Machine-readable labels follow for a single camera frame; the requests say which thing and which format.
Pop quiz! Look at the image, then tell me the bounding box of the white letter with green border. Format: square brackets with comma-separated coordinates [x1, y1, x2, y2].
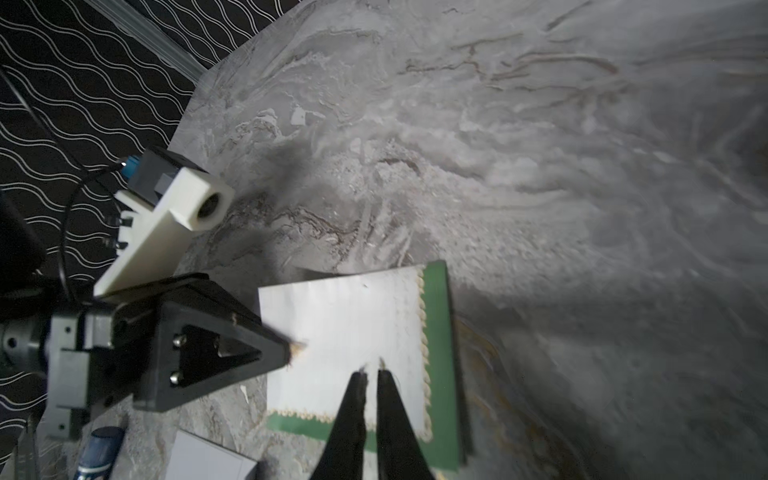
[258, 261, 462, 471]

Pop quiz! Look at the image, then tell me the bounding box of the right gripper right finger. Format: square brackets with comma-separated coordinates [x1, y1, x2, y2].
[376, 369, 435, 480]

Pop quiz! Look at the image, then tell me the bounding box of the lavender envelope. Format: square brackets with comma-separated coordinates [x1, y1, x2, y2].
[164, 430, 257, 480]

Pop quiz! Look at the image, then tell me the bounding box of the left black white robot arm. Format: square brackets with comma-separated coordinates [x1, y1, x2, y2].
[1, 201, 291, 440]

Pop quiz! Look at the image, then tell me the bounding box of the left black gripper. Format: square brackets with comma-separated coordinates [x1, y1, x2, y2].
[41, 273, 291, 441]

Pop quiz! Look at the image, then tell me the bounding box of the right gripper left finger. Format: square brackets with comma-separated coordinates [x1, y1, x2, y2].
[310, 370, 368, 480]

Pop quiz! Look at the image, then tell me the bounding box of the blue white glue stick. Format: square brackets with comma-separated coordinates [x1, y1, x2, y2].
[73, 426, 126, 480]

